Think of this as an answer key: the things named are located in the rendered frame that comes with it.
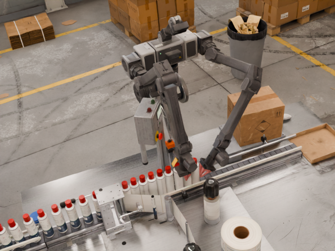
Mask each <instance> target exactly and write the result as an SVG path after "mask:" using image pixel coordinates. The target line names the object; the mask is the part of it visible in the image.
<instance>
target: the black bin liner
mask: <svg viewBox="0 0 335 251"><path fill-rule="evenodd" d="M242 19H243V21H244V22H247V20H248V17H242ZM257 29H258V33H254V34H240V33H237V32H238V31H237V29H236V28H235V26H234V24H233V22H232V21H230V22H229V24H228V26H227V34H228V36H229V37H230V38H231V39H233V40H239V41H245V40H252V41H254V40H260V39H263V38H264V37H265V36H266V34H267V23H266V22H265V21H264V20H262V19H260V21H259V23H258V26H257Z"/></svg>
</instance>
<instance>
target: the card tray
mask: <svg viewBox="0 0 335 251"><path fill-rule="evenodd" d="M295 134H296V135H297V136H296V137H293V138H291V139H288V140H289V141H290V143H294V144H295V145H296V146H297V147H299V146H302V149H301V151H302V153H303V156H304V157H305V158H306V159H307V160H308V161H309V162H310V163H311V164H314V163H317V162H319V161H322V160H325V159H328V158H330V157H333V156H335V130H334V129H333V128H332V127H331V126H329V125H328V124H327V123H325V124H322V125H318V126H315V127H313V128H310V129H307V130H304V131H301V132H298V133H295Z"/></svg>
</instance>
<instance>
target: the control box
mask: <svg viewBox="0 0 335 251"><path fill-rule="evenodd" d="M151 100H152V99H151V98H142V101H141V103H140V105H139V107H138V109H137V111H136V113H135V115H134V120H135V126H136V132H137V138H138V143H139V144H146V145H155V144H156V143H157V141H158V138H157V134H159V133H161V131H162V128H163V126H164V125H163V120H162V121H161V124H160V126H159V128H158V121H159V119H158V121H157V113H156V112H157V109H158V107H159V105H160V103H161V101H160V100H157V99H156V100H155V103H156V104H155V105H151ZM147 108H151V109H152V112H151V113H147ZM161 113H162V112H161ZM160 116H161V115H160Z"/></svg>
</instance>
